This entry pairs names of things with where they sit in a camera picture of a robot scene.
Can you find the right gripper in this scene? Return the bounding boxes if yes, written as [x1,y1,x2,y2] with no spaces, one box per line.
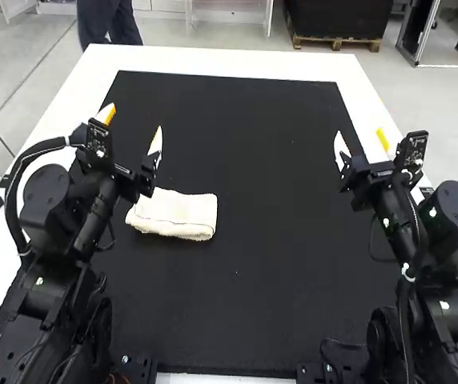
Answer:
[332,127,423,212]

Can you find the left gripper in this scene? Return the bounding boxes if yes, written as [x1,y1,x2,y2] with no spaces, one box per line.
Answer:
[76,102,165,203]

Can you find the pale towel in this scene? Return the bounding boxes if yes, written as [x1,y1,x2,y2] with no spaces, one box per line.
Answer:
[124,186,219,243]

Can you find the person's legs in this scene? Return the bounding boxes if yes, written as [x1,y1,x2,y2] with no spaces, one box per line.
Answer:
[75,0,145,52]

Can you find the wooden pallet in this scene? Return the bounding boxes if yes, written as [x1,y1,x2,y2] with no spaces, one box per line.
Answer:
[291,32,383,53]

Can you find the black mat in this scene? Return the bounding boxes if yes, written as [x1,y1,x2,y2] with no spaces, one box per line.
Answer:
[88,70,406,379]

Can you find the grey metal rack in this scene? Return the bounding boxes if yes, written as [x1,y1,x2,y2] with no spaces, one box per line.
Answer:
[395,0,458,69]

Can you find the black crate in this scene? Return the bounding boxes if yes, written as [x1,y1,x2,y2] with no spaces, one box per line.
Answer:
[283,0,394,40]

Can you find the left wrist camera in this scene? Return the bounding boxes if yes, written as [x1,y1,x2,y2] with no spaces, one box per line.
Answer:
[86,117,115,160]

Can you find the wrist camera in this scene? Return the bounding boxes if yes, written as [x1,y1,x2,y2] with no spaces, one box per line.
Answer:
[396,130,429,171]
[86,117,115,160]

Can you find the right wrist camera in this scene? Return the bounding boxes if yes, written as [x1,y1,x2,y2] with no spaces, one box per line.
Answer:
[396,130,429,171]

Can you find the black cable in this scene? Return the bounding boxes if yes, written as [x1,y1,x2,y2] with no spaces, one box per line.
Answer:
[368,214,390,263]
[3,134,80,257]

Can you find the white metal frame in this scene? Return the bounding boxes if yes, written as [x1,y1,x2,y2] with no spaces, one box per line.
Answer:
[187,0,275,38]

